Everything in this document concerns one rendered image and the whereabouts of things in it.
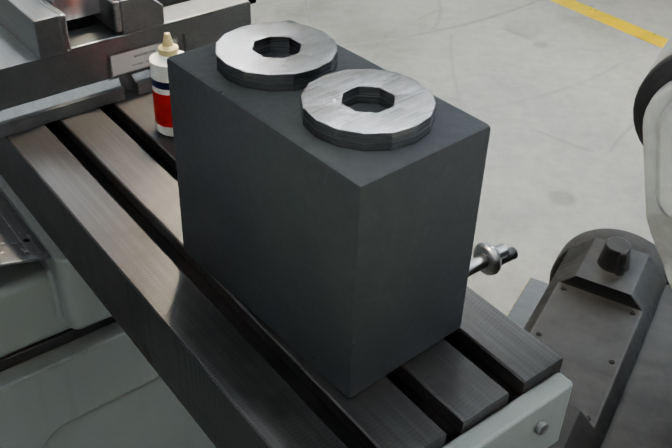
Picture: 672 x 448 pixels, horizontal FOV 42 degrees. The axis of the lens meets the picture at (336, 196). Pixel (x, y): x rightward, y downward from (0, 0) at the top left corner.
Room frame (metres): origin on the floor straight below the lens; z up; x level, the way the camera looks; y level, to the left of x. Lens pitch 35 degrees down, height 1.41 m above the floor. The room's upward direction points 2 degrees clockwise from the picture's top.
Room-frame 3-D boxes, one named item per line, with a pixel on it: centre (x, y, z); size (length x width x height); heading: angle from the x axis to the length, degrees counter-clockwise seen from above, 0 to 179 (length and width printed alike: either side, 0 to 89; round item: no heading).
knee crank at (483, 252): (1.09, -0.22, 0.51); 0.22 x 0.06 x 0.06; 129
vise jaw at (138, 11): (0.93, 0.26, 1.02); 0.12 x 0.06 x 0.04; 40
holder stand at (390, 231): (0.55, 0.01, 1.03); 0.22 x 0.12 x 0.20; 42
